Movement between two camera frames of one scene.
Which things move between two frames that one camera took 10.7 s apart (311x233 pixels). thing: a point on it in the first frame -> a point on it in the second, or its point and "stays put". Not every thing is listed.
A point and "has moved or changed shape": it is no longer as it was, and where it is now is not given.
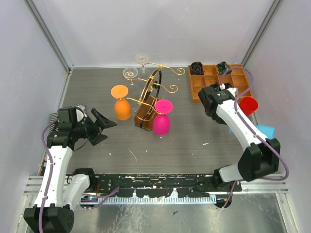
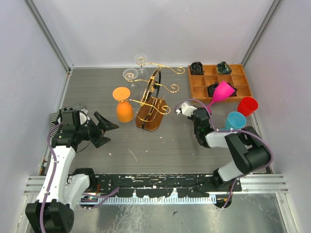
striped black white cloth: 54,126 stays put
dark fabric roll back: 222,67 stays put
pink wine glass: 161,123 has moved or changed shape
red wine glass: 248,105 stays put
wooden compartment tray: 236,79 stays put
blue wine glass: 268,131 has moved or changed shape
